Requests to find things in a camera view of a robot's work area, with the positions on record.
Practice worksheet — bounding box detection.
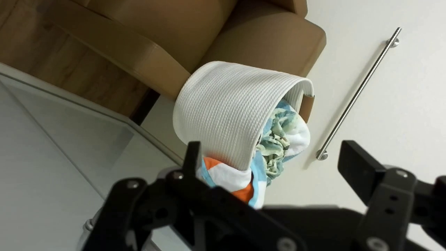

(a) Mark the brown armchair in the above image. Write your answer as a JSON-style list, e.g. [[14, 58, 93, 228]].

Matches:
[[0, 0, 328, 122]]

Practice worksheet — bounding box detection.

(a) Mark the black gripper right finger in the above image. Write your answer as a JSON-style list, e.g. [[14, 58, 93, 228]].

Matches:
[[337, 140, 446, 251]]

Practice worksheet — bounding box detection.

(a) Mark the white woven laundry basket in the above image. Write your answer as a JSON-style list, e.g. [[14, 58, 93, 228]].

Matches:
[[173, 61, 314, 169]]

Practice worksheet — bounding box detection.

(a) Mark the colourful towel in basket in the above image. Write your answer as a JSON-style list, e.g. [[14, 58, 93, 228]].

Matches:
[[197, 100, 311, 209]]

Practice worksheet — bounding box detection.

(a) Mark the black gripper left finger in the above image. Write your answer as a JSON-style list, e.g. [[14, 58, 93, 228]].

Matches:
[[82, 142, 259, 251]]

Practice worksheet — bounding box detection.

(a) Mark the chrome towel bar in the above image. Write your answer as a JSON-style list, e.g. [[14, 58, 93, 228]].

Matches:
[[315, 26, 403, 160]]

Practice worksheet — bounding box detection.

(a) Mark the glass shower door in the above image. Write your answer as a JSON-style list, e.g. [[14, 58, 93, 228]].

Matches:
[[0, 65, 176, 251]]

